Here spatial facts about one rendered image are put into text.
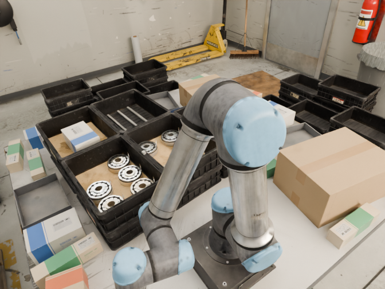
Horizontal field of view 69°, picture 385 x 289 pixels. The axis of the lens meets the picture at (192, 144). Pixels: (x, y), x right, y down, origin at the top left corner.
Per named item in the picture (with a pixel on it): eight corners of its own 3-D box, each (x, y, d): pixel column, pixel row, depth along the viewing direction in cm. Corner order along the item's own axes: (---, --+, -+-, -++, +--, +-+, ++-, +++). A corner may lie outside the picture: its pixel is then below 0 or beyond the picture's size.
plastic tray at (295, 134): (285, 160, 149) (286, 152, 146) (264, 139, 165) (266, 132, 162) (326, 147, 156) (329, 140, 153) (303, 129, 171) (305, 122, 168)
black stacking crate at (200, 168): (223, 165, 132) (223, 145, 125) (172, 196, 118) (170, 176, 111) (173, 130, 157) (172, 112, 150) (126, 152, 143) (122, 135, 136)
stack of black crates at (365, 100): (366, 134, 256) (385, 88, 228) (345, 148, 242) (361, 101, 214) (326, 115, 284) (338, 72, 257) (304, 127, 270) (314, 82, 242)
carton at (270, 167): (278, 163, 148) (280, 154, 144) (286, 170, 143) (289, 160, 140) (241, 179, 139) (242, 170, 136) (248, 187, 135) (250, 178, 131)
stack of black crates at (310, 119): (337, 151, 238) (349, 117, 218) (315, 166, 226) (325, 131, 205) (299, 130, 266) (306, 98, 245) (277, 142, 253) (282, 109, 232)
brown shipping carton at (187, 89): (193, 117, 188) (192, 96, 178) (180, 104, 204) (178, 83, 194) (231, 105, 198) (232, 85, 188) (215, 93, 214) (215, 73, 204)
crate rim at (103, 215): (170, 180, 112) (169, 176, 110) (100, 222, 97) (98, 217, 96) (122, 137, 137) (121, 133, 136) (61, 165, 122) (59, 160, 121)
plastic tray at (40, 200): (74, 212, 128) (70, 204, 125) (27, 235, 119) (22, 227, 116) (58, 179, 146) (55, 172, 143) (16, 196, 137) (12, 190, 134)
